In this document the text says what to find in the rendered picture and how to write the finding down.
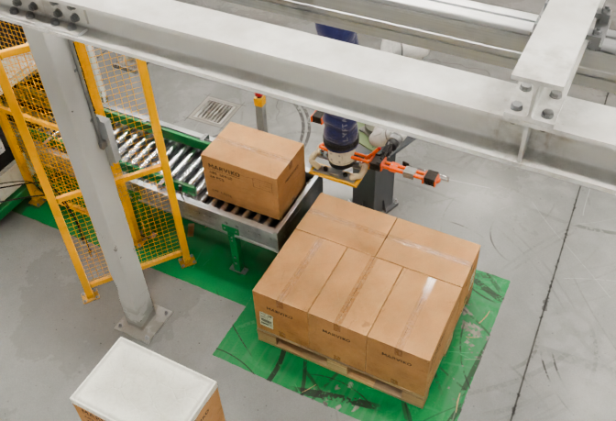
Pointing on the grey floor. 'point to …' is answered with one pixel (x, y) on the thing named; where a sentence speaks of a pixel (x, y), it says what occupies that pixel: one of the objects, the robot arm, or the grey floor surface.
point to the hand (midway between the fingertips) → (379, 162)
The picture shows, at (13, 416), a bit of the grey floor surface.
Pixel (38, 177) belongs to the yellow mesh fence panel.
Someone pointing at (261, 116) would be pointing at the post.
